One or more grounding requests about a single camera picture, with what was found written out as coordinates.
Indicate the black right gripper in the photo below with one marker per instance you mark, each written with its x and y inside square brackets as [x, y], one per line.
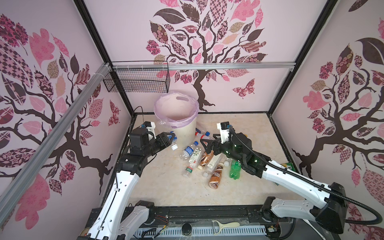
[217, 144]

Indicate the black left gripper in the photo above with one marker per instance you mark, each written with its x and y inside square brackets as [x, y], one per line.
[163, 140]

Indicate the small blue cap bottle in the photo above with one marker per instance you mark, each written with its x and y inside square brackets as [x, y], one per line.
[175, 142]

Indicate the white floral label bottle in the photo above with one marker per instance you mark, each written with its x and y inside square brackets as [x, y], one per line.
[193, 162]

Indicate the clear white label bottle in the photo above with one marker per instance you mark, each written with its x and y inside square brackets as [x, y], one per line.
[211, 165]

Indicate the green soda bottle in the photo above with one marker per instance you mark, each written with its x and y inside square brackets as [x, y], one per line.
[235, 170]

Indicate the brown milk tea bottle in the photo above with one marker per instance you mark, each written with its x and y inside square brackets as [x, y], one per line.
[216, 176]

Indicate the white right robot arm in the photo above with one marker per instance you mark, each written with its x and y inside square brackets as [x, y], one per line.
[322, 203]

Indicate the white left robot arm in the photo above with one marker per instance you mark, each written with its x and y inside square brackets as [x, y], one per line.
[110, 223]

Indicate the cream waste bin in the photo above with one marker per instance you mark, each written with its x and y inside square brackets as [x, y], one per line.
[184, 128]

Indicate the purple bin liner bag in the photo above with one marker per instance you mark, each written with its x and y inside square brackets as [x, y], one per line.
[178, 109]

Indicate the blue cap clear bottle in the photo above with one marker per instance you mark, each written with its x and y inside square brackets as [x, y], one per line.
[202, 132]

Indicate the red cap white bottle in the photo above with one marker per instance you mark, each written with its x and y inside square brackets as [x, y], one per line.
[203, 137]

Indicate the brown coffee bottle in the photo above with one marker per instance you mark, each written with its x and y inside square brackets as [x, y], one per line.
[206, 158]

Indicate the blue label water bottle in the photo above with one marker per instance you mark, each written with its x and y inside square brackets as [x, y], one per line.
[188, 151]

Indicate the green yellow snack bag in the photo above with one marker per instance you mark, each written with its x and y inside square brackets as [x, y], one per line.
[289, 167]

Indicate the cream vegetable peeler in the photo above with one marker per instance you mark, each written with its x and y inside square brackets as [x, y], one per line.
[218, 226]

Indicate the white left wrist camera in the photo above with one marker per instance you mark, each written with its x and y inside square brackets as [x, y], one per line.
[150, 126]

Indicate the black wire basket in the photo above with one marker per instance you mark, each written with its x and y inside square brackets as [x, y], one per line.
[138, 77]

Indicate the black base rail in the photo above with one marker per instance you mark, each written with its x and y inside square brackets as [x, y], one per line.
[192, 214]

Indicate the white vented cable duct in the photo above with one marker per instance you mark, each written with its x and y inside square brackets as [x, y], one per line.
[201, 232]

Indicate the aluminium frame bar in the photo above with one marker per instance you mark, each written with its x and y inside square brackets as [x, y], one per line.
[23, 180]

